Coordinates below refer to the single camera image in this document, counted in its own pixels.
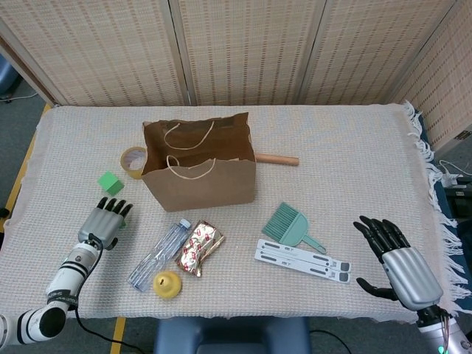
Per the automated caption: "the yellow pear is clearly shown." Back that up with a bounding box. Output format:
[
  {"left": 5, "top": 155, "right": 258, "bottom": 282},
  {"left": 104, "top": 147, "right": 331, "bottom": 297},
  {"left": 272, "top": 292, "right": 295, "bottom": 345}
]
[{"left": 153, "top": 270, "right": 183, "bottom": 299}]

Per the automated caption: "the brown paper bag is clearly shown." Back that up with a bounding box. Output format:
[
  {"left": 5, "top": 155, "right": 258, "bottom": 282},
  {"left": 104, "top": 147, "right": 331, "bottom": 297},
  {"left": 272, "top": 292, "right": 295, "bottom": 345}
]
[{"left": 142, "top": 111, "right": 257, "bottom": 213}]

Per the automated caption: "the gold red snack packet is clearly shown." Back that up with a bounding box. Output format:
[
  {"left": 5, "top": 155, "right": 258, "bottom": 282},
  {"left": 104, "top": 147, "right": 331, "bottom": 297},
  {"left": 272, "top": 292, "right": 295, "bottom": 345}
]
[{"left": 174, "top": 220, "right": 226, "bottom": 277}]

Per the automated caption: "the green cube block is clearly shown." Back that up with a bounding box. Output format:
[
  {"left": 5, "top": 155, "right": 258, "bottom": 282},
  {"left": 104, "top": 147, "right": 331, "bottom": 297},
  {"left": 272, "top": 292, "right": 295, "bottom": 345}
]
[{"left": 97, "top": 170, "right": 124, "bottom": 196}]

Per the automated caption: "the black box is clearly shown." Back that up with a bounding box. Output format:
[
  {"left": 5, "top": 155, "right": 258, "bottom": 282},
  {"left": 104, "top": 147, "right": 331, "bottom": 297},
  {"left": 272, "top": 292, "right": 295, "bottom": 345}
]
[{"left": 444, "top": 177, "right": 472, "bottom": 222}]

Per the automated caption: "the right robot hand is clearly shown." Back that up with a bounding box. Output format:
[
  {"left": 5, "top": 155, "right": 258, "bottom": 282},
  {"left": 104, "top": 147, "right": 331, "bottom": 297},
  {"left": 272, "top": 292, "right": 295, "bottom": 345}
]
[{"left": 353, "top": 215, "right": 444, "bottom": 310}]

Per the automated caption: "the transparent water bottle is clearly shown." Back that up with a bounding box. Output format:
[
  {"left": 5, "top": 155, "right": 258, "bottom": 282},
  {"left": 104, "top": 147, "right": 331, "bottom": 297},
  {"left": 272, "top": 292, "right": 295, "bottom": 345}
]
[{"left": 127, "top": 218, "right": 192, "bottom": 292}]

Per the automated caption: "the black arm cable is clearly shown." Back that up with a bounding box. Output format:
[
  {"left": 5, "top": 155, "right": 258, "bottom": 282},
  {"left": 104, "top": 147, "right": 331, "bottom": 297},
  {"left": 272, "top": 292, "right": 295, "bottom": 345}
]
[{"left": 73, "top": 232, "right": 148, "bottom": 354}]

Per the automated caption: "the white folding stand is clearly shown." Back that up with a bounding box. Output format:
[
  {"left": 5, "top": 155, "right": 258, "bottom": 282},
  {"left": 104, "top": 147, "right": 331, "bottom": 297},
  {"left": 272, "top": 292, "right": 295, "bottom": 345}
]
[{"left": 254, "top": 238, "right": 353, "bottom": 284}]

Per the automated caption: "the yellowish tape roll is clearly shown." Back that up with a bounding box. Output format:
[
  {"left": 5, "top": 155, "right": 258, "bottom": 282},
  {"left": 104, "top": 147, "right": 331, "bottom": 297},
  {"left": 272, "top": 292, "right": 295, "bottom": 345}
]
[{"left": 119, "top": 146, "right": 148, "bottom": 181}]

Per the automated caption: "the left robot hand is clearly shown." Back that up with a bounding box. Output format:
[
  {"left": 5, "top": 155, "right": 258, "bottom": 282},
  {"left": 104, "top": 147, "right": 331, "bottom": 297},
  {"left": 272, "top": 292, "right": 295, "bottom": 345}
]
[{"left": 77, "top": 197, "right": 133, "bottom": 251}]

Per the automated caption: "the blue padded seat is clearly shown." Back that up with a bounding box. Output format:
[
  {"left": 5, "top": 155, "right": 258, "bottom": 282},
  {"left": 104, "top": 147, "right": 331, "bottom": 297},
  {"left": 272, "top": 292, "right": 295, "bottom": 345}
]
[{"left": 153, "top": 316, "right": 310, "bottom": 354}]

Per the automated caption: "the woven folding screen panel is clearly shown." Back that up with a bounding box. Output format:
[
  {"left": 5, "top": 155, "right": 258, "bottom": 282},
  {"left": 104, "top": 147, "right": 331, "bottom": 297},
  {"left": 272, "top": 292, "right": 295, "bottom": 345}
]
[
  {"left": 390, "top": 0, "right": 472, "bottom": 153},
  {"left": 299, "top": 0, "right": 460, "bottom": 106},
  {"left": 170, "top": 0, "right": 327, "bottom": 107},
  {"left": 0, "top": 0, "right": 187, "bottom": 108}
]

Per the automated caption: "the teal hand brush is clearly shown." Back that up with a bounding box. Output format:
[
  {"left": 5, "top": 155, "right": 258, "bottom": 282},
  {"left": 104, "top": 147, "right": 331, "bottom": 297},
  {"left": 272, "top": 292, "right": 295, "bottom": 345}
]
[{"left": 261, "top": 201, "right": 327, "bottom": 255}]

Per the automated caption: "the wooden rolling stick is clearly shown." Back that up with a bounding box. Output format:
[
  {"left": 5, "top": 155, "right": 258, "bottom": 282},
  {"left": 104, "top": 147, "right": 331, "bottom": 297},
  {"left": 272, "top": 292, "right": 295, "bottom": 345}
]
[{"left": 255, "top": 153, "right": 299, "bottom": 167}]

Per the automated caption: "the beige woven table cloth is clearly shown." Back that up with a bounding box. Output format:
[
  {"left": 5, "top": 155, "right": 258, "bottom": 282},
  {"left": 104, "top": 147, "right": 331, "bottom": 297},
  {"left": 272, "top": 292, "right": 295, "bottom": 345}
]
[{"left": 0, "top": 101, "right": 464, "bottom": 325}]

